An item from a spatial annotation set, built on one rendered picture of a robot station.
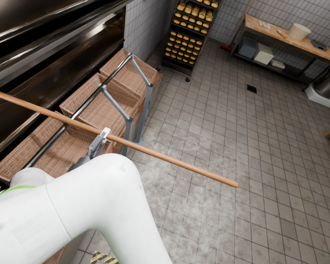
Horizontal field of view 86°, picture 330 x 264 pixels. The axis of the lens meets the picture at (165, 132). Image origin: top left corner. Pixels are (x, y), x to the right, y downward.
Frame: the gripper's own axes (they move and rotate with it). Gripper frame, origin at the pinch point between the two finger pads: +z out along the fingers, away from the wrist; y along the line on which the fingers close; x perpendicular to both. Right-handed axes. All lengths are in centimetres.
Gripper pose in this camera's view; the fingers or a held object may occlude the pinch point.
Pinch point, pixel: (105, 135)
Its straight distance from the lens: 96.6
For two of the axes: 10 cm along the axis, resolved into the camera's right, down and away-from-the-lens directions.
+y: -2.4, 6.0, 7.6
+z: 2.6, -7.2, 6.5
